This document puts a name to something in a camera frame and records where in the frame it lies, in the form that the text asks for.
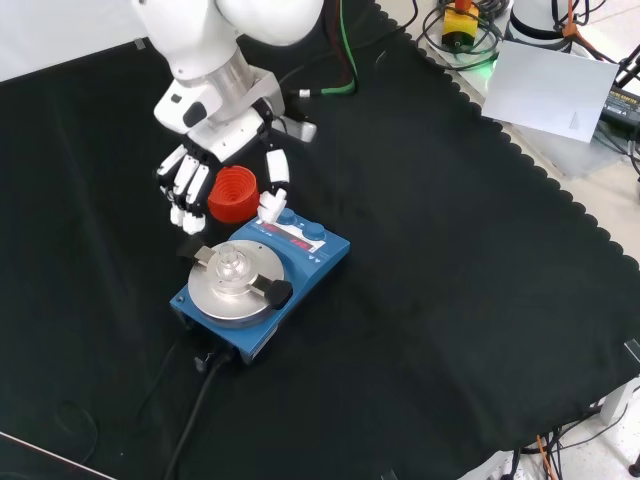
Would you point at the black power adapter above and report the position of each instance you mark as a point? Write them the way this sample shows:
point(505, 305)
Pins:
point(622, 102)

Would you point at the heater with blue base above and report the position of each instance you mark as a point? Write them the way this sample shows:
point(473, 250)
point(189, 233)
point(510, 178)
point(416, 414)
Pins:
point(320, 260)

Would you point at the clear glass round-bottom flask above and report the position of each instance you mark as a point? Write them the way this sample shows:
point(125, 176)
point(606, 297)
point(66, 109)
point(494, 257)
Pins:
point(231, 267)

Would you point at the black cloth bench cover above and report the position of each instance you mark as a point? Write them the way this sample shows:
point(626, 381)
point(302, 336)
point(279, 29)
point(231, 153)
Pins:
point(425, 250)

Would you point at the yellow stop button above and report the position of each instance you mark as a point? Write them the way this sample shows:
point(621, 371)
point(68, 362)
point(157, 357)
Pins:
point(460, 25)

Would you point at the pale board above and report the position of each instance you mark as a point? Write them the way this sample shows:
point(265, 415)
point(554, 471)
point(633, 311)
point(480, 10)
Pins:
point(547, 92)

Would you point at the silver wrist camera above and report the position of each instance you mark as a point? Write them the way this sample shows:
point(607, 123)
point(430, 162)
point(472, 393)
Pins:
point(301, 131)

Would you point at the grey tape piece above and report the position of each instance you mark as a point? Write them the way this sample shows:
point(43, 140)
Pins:
point(141, 45)

